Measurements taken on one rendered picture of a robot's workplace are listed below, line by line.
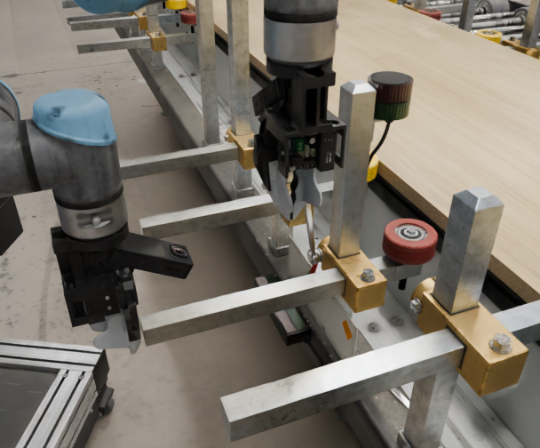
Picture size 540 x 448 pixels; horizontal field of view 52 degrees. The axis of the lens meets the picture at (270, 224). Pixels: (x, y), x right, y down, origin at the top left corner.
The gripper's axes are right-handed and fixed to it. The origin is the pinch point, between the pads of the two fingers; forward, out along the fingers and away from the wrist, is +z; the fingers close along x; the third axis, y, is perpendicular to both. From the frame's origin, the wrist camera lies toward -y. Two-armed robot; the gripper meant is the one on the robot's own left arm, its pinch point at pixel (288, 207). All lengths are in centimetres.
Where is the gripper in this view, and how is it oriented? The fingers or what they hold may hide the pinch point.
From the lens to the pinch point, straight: 71.9
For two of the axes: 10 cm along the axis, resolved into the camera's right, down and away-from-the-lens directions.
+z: 0.0, 8.3, 5.5
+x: 9.3, -2.0, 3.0
